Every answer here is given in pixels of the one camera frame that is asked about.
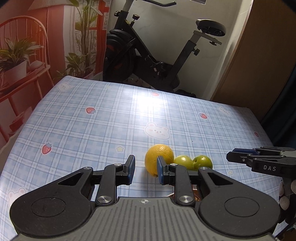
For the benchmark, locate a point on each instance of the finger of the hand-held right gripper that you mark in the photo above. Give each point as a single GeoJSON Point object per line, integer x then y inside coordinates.
{"type": "Point", "coordinates": [238, 157]}
{"type": "Point", "coordinates": [277, 151]}

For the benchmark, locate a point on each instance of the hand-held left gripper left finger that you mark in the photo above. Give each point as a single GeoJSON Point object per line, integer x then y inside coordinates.
{"type": "Point", "coordinates": [131, 170]}

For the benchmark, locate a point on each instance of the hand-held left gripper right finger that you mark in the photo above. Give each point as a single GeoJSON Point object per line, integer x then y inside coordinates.
{"type": "Point", "coordinates": [160, 171]}

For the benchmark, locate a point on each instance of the large yellow orange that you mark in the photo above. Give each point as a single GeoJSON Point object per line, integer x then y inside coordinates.
{"type": "Point", "coordinates": [159, 155]}

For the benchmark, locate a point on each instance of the person's right hand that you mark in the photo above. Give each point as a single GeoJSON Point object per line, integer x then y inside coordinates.
{"type": "Point", "coordinates": [286, 199]}

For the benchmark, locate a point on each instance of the green apple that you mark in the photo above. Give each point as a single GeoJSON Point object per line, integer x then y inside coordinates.
{"type": "Point", "coordinates": [183, 162]}
{"type": "Point", "coordinates": [203, 162]}

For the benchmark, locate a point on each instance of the white plate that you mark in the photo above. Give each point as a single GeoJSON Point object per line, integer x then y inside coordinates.
{"type": "Point", "coordinates": [172, 195]}

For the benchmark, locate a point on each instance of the dark blue curtain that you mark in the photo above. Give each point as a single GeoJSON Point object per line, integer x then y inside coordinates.
{"type": "Point", "coordinates": [284, 115]}

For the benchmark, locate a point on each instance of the brown basket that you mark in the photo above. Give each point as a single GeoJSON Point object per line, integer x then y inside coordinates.
{"type": "Point", "coordinates": [197, 195]}

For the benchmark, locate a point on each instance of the blue plaid tablecloth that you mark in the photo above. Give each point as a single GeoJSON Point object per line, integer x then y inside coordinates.
{"type": "Point", "coordinates": [92, 129]}

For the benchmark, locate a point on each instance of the brown wooden door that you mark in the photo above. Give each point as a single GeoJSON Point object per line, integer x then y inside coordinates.
{"type": "Point", "coordinates": [259, 69]}

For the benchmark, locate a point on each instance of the black exercise bike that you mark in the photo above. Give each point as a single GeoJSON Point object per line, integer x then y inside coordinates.
{"type": "Point", "coordinates": [138, 58]}

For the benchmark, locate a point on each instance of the wall poster with plants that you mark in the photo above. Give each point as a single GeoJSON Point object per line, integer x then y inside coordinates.
{"type": "Point", "coordinates": [46, 46]}

